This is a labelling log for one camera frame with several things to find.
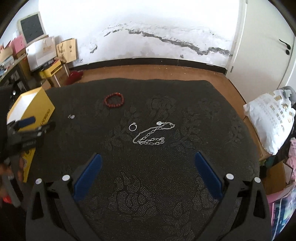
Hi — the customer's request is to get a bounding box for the red bead bracelet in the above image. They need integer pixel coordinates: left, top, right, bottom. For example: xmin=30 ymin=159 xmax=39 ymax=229
xmin=103 ymin=92 xmax=125 ymax=108

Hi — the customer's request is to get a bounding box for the left hand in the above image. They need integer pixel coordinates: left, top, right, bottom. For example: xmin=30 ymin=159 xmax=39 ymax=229
xmin=1 ymin=156 xmax=24 ymax=199

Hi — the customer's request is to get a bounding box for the yellow white cardboard box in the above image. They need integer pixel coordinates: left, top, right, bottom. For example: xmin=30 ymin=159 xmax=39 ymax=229
xmin=6 ymin=86 xmax=56 ymax=183

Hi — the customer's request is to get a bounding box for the black metal shelf desk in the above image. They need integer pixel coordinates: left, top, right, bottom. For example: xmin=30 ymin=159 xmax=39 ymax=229
xmin=1 ymin=53 xmax=29 ymax=91

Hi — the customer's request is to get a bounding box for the yellow flat box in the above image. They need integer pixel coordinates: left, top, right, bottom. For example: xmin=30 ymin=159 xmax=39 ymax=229
xmin=39 ymin=60 xmax=62 ymax=79

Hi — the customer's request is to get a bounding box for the red cloth on floor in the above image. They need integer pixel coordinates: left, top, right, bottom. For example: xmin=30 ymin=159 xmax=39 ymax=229
xmin=65 ymin=71 xmax=83 ymax=85

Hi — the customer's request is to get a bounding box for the white paper shopping bag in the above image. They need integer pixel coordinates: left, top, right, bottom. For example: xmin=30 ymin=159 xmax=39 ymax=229
xmin=26 ymin=36 xmax=57 ymax=71

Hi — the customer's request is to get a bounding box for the pink box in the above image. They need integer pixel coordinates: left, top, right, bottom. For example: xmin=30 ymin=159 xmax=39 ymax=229
xmin=10 ymin=35 xmax=26 ymax=55

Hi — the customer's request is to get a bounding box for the brown kraft paper bag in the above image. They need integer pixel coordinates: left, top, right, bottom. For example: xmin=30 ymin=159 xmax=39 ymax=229
xmin=56 ymin=38 xmax=77 ymax=63

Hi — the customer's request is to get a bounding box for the black patterned tablecloth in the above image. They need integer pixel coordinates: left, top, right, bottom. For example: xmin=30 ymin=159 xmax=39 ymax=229
xmin=28 ymin=78 xmax=259 ymax=240

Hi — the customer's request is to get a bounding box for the framed blackboard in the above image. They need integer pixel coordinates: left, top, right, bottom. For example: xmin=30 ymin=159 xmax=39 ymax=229
xmin=17 ymin=12 xmax=46 ymax=46

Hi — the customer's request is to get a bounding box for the white plastic bag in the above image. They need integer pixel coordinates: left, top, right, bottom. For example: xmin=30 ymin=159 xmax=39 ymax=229
xmin=243 ymin=86 xmax=295 ymax=155

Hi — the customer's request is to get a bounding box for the white door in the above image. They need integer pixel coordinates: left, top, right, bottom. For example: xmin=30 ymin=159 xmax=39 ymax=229
xmin=226 ymin=1 xmax=295 ymax=102

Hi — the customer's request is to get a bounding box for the silver chain necklace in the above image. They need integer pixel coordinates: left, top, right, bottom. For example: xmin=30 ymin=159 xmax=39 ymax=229
xmin=132 ymin=120 xmax=176 ymax=146

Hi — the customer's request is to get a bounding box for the black door handle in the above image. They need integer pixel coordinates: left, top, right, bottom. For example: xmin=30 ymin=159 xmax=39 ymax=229
xmin=279 ymin=39 xmax=292 ymax=55

